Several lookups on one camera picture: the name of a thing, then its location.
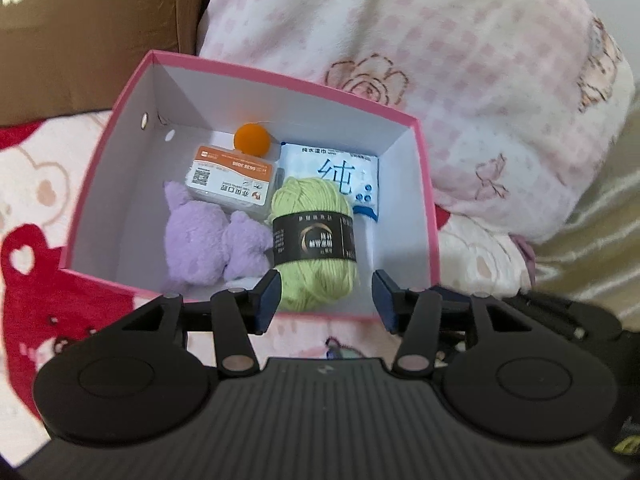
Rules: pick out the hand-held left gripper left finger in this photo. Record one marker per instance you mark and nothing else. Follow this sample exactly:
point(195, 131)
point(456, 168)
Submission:
point(267, 302)

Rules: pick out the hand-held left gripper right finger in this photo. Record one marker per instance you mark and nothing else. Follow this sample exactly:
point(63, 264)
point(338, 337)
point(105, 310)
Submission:
point(384, 302)

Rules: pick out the purple plush toy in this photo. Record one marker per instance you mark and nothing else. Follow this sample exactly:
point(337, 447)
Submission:
point(195, 240)

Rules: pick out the light green yarn ball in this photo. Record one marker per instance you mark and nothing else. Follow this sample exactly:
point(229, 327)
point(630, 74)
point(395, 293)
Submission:
point(310, 200)

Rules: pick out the white orange small box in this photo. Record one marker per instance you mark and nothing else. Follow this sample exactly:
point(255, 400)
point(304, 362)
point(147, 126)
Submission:
point(225, 185)

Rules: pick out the white blue wet wipes packet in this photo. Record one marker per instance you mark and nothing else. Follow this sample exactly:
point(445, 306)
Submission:
point(310, 160)

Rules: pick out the orange pompom ball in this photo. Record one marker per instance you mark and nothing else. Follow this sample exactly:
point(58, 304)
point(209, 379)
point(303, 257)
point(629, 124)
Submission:
point(252, 138)

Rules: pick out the pink cardboard box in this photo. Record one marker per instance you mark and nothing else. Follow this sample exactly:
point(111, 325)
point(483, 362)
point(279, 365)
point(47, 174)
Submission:
point(300, 105)

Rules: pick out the beige satin quilt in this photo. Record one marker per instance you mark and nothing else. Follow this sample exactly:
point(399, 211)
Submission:
point(590, 250)

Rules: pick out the red bear printed bed sheet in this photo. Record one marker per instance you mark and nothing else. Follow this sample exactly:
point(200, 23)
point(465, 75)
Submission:
point(30, 185)

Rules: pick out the pink checked pillow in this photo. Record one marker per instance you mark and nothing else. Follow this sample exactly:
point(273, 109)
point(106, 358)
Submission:
point(425, 35)

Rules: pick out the brown pillow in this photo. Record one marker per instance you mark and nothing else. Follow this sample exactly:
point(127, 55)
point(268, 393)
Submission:
point(100, 35)

